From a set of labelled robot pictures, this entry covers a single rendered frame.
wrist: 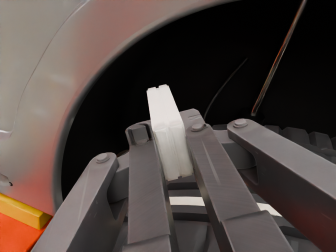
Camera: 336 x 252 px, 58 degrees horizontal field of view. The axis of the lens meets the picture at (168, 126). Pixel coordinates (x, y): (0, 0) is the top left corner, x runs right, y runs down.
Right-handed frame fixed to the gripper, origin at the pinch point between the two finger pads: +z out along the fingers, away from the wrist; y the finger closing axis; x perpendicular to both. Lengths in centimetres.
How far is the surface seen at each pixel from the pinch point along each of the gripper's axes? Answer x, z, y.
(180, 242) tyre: -9.0, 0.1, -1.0
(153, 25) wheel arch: 3.2, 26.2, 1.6
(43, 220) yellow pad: -36, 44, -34
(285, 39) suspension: -7, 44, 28
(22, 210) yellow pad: -31, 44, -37
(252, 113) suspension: -23, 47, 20
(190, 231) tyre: -9.0, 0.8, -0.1
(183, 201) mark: -9.0, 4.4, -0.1
